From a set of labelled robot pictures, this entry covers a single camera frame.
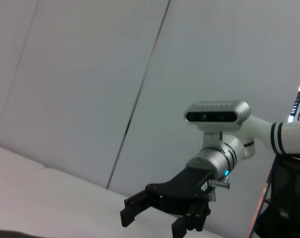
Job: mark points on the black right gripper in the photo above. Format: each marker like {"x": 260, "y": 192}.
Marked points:
{"x": 182, "y": 188}

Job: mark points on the dark green shirt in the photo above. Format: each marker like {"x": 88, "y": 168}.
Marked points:
{"x": 16, "y": 235}

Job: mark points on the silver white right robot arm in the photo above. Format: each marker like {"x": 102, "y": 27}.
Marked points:
{"x": 283, "y": 138}

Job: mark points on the black mesh office chair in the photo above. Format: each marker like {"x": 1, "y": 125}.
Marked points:
{"x": 288, "y": 193}

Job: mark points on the dark metal frame stand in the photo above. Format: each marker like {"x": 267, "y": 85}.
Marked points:
{"x": 260, "y": 205}

